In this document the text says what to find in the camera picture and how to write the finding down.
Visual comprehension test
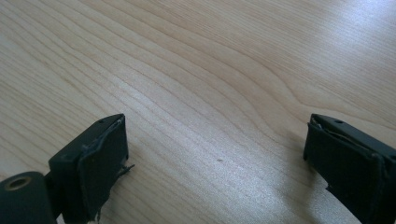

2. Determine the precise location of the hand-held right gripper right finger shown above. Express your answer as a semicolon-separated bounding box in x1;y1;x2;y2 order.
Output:
303;113;396;224

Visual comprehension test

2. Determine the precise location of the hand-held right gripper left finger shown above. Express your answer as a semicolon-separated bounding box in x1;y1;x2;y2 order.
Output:
48;113;135;224

